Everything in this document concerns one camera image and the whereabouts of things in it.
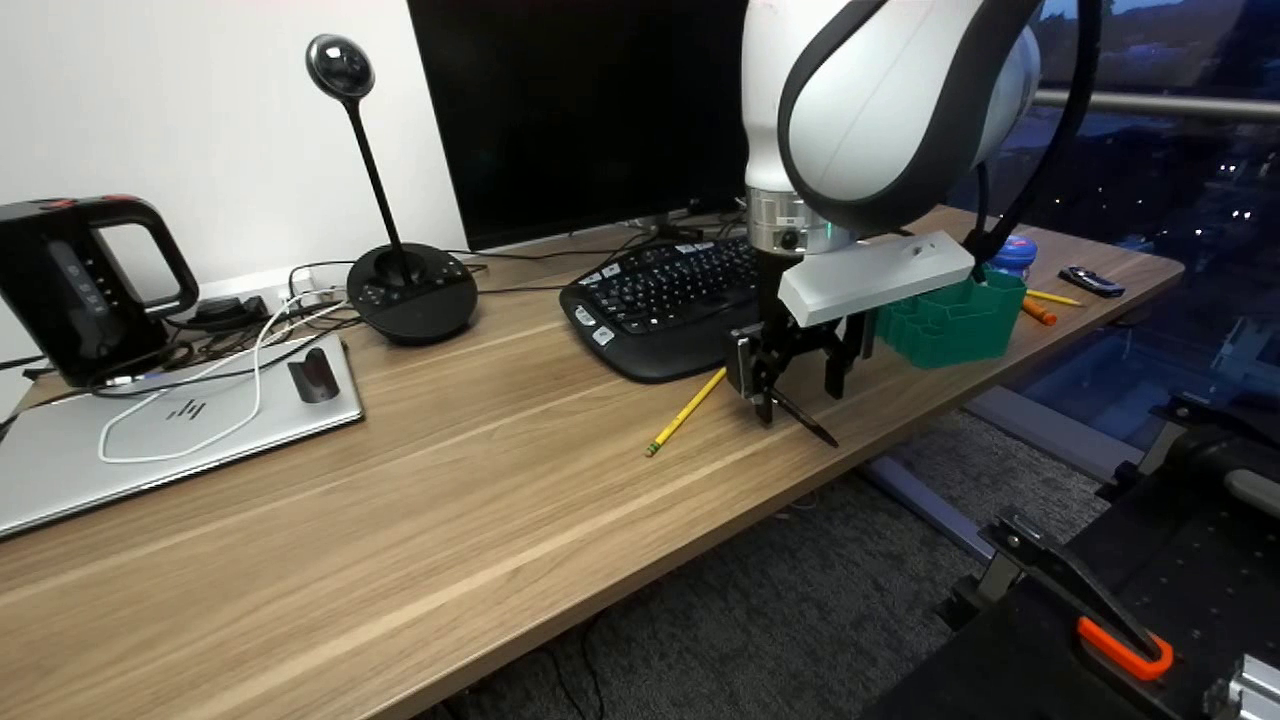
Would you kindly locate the blue plastic jar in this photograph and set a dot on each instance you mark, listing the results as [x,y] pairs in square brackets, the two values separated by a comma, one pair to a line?
[1016,252]

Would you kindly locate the small black box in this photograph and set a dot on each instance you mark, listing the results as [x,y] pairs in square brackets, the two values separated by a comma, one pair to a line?
[313,378]

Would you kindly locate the black ergonomic keyboard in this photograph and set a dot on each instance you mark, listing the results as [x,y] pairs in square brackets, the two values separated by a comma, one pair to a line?
[652,300]

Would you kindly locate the black power adapter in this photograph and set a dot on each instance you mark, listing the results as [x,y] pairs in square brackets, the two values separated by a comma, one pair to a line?
[224,312]

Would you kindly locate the green desk organizer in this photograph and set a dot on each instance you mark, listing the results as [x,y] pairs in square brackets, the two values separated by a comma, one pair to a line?
[954,329]

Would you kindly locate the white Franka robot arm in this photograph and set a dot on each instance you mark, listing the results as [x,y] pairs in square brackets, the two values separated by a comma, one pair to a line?
[867,95]

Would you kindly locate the large black computer monitor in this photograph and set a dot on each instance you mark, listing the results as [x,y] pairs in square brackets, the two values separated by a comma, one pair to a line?
[572,106]

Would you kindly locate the black webcam on stand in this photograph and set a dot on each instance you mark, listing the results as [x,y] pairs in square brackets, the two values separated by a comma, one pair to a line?
[408,294]

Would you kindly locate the black electric kettle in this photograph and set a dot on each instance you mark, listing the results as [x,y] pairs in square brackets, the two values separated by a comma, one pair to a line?
[64,294]

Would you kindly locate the orange marker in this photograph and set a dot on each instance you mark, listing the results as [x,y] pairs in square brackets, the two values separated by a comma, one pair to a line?
[1039,312]

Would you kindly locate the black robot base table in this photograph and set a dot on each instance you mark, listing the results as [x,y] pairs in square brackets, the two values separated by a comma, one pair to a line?
[1027,672]

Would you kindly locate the short yellow pencil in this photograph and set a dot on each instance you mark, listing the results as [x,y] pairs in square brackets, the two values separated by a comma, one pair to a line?
[1058,299]

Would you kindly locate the silver laptop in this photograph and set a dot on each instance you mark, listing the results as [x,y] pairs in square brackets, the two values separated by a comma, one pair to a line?
[82,467]

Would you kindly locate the aluminium profile rail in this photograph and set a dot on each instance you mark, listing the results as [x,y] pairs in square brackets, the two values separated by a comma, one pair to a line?
[1246,694]

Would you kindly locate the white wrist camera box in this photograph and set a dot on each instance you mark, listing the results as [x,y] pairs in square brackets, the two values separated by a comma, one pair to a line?
[875,274]

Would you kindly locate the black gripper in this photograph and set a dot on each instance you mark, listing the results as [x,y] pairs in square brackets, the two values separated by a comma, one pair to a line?
[782,341]

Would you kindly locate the long yellow pencil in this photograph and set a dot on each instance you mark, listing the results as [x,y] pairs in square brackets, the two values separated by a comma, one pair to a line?
[687,414]

